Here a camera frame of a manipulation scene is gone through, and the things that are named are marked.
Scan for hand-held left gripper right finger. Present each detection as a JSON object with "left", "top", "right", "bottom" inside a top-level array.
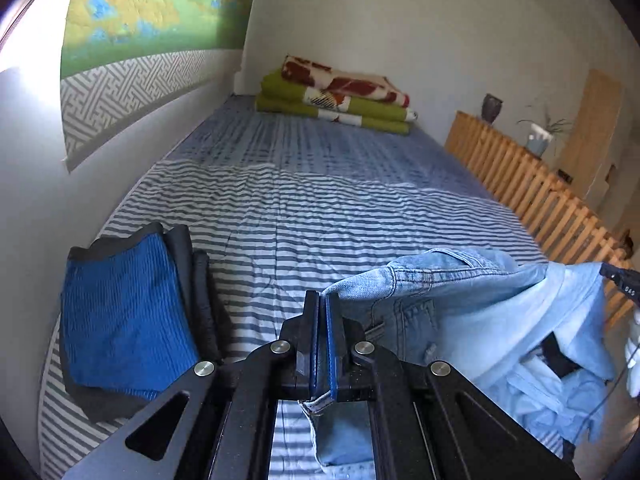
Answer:
[{"left": 326, "top": 294, "right": 581, "bottom": 480}]

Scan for wooden slatted rail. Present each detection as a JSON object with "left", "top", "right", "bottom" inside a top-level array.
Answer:
[{"left": 444, "top": 111, "right": 633, "bottom": 328}]

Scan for green landscape wall poster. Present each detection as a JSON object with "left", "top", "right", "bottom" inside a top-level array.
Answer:
[{"left": 60, "top": 0, "right": 263, "bottom": 173}]

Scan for black yellow garment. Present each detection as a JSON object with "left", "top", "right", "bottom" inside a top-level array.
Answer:
[{"left": 540, "top": 334, "right": 582, "bottom": 377}]

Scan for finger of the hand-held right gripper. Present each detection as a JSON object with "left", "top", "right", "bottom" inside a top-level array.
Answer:
[{"left": 599, "top": 262, "right": 626, "bottom": 288}]

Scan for potted plant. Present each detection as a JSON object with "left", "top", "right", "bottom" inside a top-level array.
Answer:
[{"left": 517, "top": 105, "right": 573, "bottom": 158}]

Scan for dark vase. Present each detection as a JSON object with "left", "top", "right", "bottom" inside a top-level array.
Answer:
[{"left": 481, "top": 93, "right": 503, "bottom": 125}]

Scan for red white folded blanket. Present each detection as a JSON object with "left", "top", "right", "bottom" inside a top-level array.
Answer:
[{"left": 281, "top": 55, "right": 411, "bottom": 108}]

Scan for wooden door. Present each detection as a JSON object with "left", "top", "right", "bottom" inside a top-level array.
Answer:
[{"left": 557, "top": 69, "right": 623, "bottom": 201}]

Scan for light blue denim pants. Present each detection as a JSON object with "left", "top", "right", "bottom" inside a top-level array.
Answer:
[{"left": 300, "top": 247, "right": 618, "bottom": 480}]

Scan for dark grey folded pants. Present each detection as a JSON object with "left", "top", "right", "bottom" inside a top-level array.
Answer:
[{"left": 65, "top": 222, "right": 233, "bottom": 423}]

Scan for black cable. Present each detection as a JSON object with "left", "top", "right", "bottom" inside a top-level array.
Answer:
[{"left": 582, "top": 360, "right": 628, "bottom": 441}]

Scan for person's right hand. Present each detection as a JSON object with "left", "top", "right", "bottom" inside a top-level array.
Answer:
[{"left": 625, "top": 307, "right": 640, "bottom": 397}]

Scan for blue striped folded pants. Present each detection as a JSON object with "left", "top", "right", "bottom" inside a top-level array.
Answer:
[{"left": 60, "top": 232, "right": 201, "bottom": 401}]

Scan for blue white striped bed quilt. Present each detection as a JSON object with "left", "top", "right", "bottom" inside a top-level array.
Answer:
[{"left": 37, "top": 95, "right": 616, "bottom": 480}]

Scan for green folded blanket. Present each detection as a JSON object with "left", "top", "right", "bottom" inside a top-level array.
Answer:
[{"left": 255, "top": 71, "right": 418, "bottom": 136}]

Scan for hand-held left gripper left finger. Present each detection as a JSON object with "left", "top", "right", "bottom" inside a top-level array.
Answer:
[{"left": 62, "top": 290, "right": 320, "bottom": 480}]

